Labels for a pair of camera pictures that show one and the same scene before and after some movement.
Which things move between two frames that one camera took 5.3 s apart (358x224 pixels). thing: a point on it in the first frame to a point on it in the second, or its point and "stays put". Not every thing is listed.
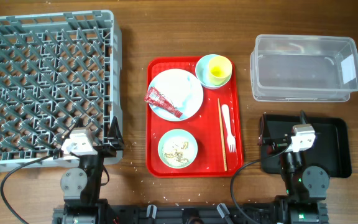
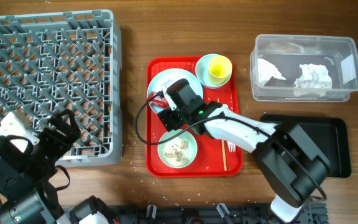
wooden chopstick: [222, 136] stays put
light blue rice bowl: [178, 149] stays put
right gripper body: [275, 144] to [175, 118]
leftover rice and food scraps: [178, 155] stays put
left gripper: [109, 151] to [61, 144]
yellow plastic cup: [219, 70] stays put
